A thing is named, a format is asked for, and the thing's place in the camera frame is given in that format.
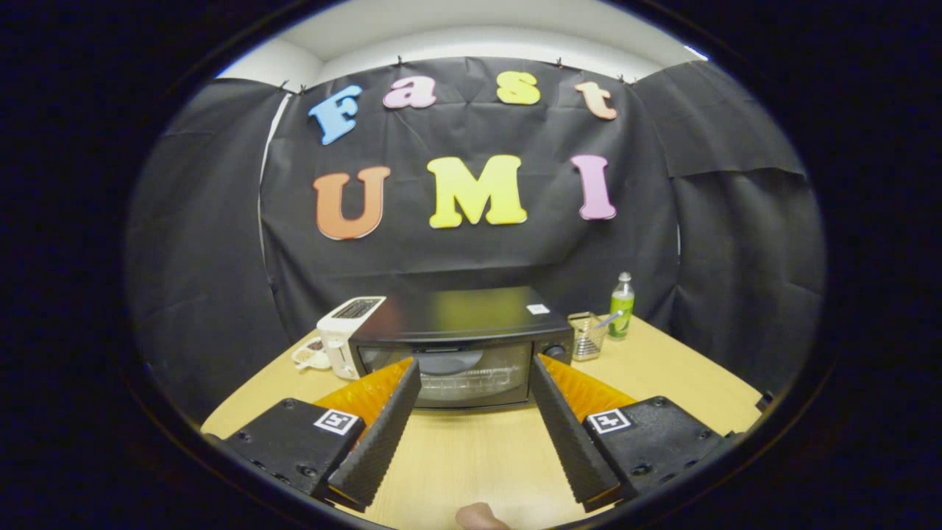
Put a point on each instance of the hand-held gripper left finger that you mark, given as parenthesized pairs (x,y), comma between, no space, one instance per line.
(377,442)

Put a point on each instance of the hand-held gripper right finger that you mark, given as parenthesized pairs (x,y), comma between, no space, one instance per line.
(568,442)

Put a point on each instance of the black toaster oven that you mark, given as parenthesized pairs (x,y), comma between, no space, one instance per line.
(456,313)

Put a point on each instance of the white pop-up toaster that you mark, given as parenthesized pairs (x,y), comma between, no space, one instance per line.
(338,338)

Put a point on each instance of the small white dish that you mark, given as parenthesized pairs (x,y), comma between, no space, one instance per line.
(309,357)

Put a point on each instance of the striped straw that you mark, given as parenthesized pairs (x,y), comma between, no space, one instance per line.
(611,318)

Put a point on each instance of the green drink bottle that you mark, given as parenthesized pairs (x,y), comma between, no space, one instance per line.
(622,313)

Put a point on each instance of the ceiling light panel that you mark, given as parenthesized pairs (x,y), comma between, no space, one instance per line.
(696,52)

